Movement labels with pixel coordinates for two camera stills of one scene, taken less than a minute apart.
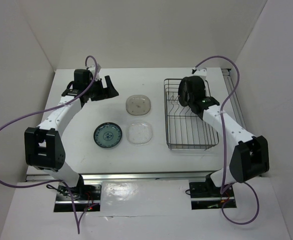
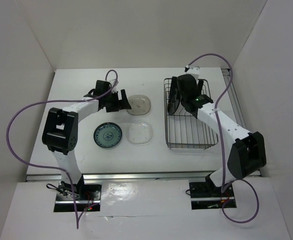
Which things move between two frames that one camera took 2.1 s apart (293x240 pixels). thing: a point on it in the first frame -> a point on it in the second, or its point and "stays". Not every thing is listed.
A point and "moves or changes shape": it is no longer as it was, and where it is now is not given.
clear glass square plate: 139,133 stays
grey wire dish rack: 185,130 stays
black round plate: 184,87 moves or changes shape
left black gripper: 112,92 -> 116,106
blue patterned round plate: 107,135 stays
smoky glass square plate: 138,105 stays
